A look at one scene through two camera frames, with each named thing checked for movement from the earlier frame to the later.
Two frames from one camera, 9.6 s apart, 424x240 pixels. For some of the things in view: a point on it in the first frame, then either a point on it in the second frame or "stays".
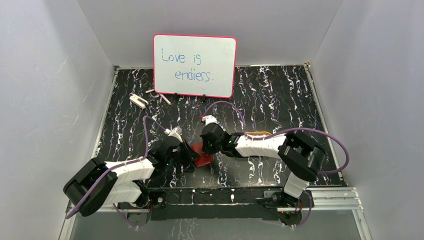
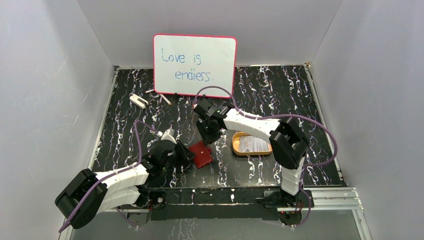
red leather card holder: [204, 159] stays
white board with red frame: [194, 65] stays
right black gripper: [205, 148] to [207, 138]
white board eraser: [138, 101] stays
